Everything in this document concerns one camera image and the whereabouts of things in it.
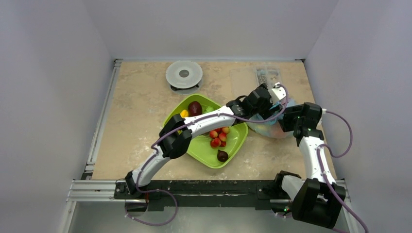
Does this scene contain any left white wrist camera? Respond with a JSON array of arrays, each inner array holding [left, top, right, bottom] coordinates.
[[268, 82, 287, 104]]

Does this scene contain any yellow fake corn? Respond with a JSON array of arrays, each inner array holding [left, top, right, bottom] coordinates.
[[179, 109, 189, 118]]

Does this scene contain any green plastic tray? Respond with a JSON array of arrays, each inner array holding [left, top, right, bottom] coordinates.
[[163, 94, 249, 169]]

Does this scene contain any dark brown fake fig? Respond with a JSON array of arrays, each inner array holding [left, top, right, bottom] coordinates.
[[217, 150, 229, 163]]

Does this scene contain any light blue plastic bag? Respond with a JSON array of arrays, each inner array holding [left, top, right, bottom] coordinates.
[[246, 98, 297, 138]]

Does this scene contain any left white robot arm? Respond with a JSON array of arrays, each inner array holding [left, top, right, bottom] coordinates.
[[124, 83, 288, 199]]

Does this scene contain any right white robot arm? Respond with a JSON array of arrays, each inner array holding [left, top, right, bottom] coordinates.
[[273, 102, 346, 229]]

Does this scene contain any clear screw organizer box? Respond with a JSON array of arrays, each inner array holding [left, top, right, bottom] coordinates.
[[229, 66, 283, 99]]

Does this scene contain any red fake cherry bunch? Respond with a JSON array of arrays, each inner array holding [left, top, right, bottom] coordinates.
[[205, 127, 230, 148]]

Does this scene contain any dark red fake mango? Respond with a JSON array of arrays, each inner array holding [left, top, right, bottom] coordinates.
[[188, 101, 203, 117]]

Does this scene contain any white filament spool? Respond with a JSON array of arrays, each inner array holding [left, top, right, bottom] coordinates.
[[165, 60, 203, 95]]

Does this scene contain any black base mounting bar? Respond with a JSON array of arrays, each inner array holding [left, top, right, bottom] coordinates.
[[114, 180, 292, 212]]

